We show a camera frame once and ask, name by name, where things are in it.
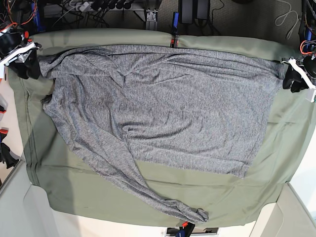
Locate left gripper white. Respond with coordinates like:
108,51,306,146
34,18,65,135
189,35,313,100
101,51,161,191
282,57,316,103

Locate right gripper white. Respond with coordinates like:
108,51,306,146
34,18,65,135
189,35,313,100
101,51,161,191
0,41,41,79

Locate grey heathered T-shirt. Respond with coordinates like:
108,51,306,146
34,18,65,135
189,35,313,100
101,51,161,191
39,45,285,223

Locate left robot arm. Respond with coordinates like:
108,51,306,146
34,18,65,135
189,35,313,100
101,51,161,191
283,0,316,103

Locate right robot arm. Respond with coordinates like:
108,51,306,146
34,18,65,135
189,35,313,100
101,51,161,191
0,0,41,79

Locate red black clamps left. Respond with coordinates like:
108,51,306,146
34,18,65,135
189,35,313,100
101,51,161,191
0,94,8,140

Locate white power strip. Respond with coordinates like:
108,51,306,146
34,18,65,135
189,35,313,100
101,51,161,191
68,0,95,12

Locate black power adapter brick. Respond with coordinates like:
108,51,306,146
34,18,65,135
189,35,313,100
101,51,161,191
196,0,210,20
179,0,193,24

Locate orange black clamp bottom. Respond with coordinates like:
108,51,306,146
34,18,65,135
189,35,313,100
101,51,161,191
176,222,195,237

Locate white cable on floor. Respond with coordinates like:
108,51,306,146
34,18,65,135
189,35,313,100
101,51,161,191
275,0,301,40

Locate black power cables bundle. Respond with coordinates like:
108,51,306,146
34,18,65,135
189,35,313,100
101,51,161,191
49,0,144,28

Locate blue handled clamp top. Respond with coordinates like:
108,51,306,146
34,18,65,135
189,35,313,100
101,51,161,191
170,12,179,48

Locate aluminium frame bracket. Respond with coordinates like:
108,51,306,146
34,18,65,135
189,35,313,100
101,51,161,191
145,10,158,31

